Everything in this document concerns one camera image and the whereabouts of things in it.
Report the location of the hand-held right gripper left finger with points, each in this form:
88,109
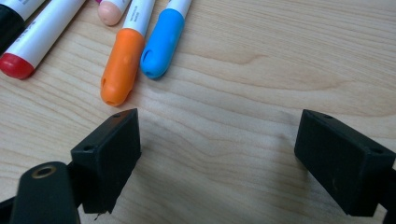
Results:
106,161

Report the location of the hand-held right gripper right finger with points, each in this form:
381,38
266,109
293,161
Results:
342,168

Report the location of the orange cap white marker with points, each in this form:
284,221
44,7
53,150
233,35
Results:
121,68

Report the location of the sky blue cap white marker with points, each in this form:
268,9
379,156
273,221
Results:
162,43

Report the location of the red cap white marker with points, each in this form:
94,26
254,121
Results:
43,34

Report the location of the peach cap white marker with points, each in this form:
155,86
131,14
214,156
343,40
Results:
109,12

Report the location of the black cap white marker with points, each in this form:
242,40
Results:
9,28

